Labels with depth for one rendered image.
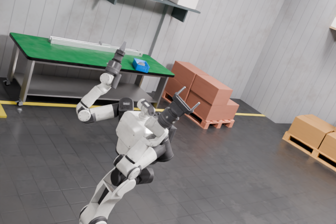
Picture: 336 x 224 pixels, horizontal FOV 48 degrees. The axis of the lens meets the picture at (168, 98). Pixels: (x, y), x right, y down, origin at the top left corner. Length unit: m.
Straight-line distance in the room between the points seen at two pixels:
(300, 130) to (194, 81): 2.30
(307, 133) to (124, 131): 5.52
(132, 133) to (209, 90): 4.11
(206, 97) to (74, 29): 2.37
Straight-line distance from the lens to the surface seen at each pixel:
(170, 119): 1.88
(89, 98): 2.36
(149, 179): 2.55
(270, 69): 8.54
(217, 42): 7.64
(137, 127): 2.20
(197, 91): 6.40
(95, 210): 2.51
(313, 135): 7.42
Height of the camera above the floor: 2.26
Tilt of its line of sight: 19 degrees down
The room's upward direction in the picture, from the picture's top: 21 degrees clockwise
